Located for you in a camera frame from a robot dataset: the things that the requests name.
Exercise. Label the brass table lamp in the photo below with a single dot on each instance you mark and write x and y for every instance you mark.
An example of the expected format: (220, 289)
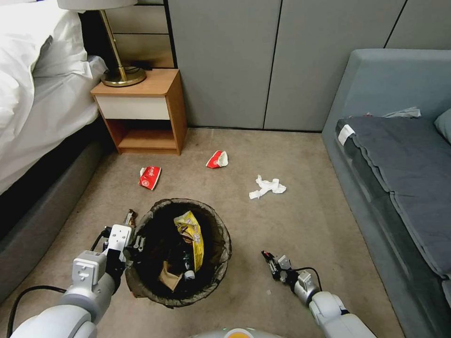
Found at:
(123, 75)

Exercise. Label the red flat paper packet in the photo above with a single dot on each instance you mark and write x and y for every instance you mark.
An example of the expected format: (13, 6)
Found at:
(149, 177)

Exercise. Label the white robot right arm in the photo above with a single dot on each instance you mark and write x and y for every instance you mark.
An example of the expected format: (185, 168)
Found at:
(331, 310)

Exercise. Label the white label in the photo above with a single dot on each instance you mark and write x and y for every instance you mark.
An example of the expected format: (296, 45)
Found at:
(345, 133)

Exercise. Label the clear plastic bag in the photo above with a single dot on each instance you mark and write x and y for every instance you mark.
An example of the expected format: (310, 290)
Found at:
(403, 113)

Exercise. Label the grey-blue sofa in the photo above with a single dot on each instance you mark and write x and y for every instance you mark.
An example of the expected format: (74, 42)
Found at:
(380, 81)

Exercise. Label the teal cushion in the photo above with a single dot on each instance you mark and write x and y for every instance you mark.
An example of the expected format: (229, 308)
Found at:
(444, 126)

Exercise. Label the dark grey sofa cover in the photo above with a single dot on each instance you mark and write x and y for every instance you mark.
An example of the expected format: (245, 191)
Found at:
(405, 165)

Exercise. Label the white duvet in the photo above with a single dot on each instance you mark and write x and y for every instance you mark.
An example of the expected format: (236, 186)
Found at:
(31, 116)

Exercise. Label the brown crumpled paper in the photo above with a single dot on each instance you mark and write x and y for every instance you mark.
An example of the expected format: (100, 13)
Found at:
(169, 278)

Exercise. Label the yellow snack bag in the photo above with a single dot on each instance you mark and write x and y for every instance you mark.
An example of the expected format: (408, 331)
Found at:
(193, 236)

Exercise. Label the white robot front shell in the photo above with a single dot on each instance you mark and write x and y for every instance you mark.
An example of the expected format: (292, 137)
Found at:
(234, 332)

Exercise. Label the crumpled white tissue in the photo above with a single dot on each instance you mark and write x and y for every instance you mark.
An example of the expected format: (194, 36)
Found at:
(267, 186)

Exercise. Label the white pillow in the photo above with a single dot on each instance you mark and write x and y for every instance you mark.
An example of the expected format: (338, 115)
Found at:
(63, 45)

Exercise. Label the wooden nightstand with white drawer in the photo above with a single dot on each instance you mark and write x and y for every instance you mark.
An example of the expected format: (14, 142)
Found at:
(141, 107)

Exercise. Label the small brown wrapper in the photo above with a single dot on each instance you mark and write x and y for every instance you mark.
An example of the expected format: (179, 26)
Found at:
(131, 215)

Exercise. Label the grey bed base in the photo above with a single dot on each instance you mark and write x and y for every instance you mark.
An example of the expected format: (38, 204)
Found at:
(42, 211)

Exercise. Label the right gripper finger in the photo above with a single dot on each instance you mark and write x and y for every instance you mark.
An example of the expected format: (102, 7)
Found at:
(268, 256)
(273, 271)

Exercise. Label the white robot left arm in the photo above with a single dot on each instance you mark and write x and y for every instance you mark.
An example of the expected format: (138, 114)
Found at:
(70, 310)

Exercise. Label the crushed red paper cup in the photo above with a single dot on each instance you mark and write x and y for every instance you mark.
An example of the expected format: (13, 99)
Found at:
(215, 160)

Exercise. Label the dark glass bottle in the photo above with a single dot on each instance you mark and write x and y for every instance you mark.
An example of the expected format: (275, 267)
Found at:
(186, 262)

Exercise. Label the trash bin with black liner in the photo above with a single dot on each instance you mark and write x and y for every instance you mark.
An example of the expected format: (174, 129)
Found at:
(151, 281)

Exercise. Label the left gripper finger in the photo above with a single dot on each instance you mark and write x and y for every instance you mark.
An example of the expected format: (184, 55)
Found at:
(140, 243)
(129, 263)

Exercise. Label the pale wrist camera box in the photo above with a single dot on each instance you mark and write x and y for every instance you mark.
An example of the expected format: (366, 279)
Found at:
(119, 236)
(284, 262)

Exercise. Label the wood and black headboard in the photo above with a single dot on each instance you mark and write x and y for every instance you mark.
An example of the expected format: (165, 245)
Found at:
(144, 31)

